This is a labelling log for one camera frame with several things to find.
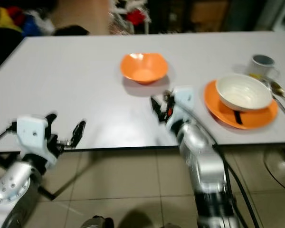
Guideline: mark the colourful toy pile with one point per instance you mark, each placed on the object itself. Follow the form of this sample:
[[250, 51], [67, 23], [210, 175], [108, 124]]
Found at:
[[14, 20]]

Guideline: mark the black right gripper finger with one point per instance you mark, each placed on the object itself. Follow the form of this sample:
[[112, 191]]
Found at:
[[170, 99], [157, 107]]

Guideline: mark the black utensil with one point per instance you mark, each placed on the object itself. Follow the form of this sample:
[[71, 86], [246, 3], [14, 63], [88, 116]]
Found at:
[[237, 117]]

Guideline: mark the white ceramic bowl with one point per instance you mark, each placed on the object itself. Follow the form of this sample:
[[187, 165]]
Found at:
[[243, 92]]

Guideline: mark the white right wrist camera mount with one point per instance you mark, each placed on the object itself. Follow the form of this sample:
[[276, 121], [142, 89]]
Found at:
[[183, 102]]

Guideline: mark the metal spoon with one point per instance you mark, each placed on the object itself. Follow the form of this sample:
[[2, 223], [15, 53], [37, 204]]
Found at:
[[166, 95]]

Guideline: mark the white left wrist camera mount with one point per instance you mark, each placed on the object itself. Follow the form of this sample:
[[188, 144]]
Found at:
[[32, 133]]

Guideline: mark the grey mug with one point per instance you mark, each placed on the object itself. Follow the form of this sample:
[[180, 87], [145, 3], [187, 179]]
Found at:
[[262, 66]]

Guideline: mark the orange bowl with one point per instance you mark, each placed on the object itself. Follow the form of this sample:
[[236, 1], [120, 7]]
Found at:
[[144, 68]]

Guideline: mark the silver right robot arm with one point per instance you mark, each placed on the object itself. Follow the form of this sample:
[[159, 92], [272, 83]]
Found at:
[[206, 166]]

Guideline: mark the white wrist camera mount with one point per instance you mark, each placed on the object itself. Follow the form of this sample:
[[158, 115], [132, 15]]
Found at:
[[183, 102], [32, 133]]

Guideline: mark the red cloth item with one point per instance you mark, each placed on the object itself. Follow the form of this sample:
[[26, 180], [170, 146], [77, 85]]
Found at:
[[135, 17]]

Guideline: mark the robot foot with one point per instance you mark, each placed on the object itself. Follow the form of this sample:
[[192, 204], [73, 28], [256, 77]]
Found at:
[[97, 222]]

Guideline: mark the golden spoon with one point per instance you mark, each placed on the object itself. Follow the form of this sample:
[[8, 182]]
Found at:
[[278, 88]]

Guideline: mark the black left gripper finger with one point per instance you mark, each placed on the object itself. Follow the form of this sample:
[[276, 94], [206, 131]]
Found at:
[[79, 131], [51, 118]]

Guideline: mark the orange plate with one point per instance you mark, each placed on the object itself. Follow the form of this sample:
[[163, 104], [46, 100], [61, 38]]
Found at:
[[216, 111]]

